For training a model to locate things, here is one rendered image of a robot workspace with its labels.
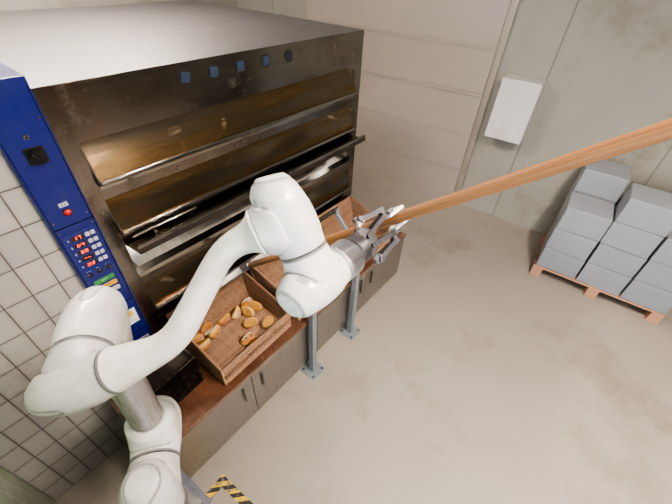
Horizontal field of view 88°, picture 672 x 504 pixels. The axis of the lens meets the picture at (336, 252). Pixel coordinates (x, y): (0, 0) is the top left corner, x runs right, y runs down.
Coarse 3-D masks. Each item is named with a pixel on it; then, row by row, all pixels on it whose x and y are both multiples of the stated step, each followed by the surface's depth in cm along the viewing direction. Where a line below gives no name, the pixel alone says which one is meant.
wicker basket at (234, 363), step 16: (240, 288) 242; (256, 288) 237; (224, 304) 234; (272, 304) 234; (208, 320) 227; (240, 320) 235; (288, 320) 231; (208, 336) 224; (224, 336) 225; (240, 336) 225; (256, 336) 226; (272, 336) 220; (192, 352) 210; (208, 352) 216; (224, 352) 216; (240, 352) 200; (256, 352) 212; (208, 368) 206; (224, 368) 192; (240, 368) 205; (224, 384) 200
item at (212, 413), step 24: (384, 264) 309; (360, 288) 286; (336, 312) 271; (288, 336) 228; (264, 360) 214; (288, 360) 241; (216, 384) 201; (240, 384) 203; (264, 384) 224; (192, 408) 190; (216, 408) 195; (240, 408) 217; (192, 432) 187; (216, 432) 207; (192, 456) 198
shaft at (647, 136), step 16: (656, 128) 53; (608, 144) 57; (624, 144) 56; (640, 144) 55; (560, 160) 63; (576, 160) 61; (592, 160) 60; (512, 176) 69; (528, 176) 67; (544, 176) 66; (464, 192) 77; (480, 192) 75; (496, 192) 73; (416, 208) 88; (432, 208) 84; (368, 224) 101; (384, 224) 97; (336, 240) 114; (272, 256) 146
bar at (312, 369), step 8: (336, 208) 237; (328, 216) 232; (336, 216) 239; (344, 224) 240; (232, 280) 184; (352, 280) 262; (352, 288) 267; (352, 296) 272; (352, 304) 277; (352, 312) 283; (312, 320) 231; (352, 320) 291; (312, 328) 236; (344, 328) 304; (352, 328) 300; (312, 336) 242; (352, 336) 298; (312, 344) 248; (312, 352) 255; (312, 360) 262; (304, 368) 273; (312, 368) 269; (320, 368) 274; (312, 376) 268
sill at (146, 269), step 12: (324, 168) 278; (336, 168) 281; (312, 180) 263; (240, 216) 224; (216, 228) 214; (228, 228) 217; (192, 240) 204; (204, 240) 206; (168, 252) 195; (180, 252) 196; (144, 264) 187; (156, 264) 188; (168, 264) 194; (144, 276) 185
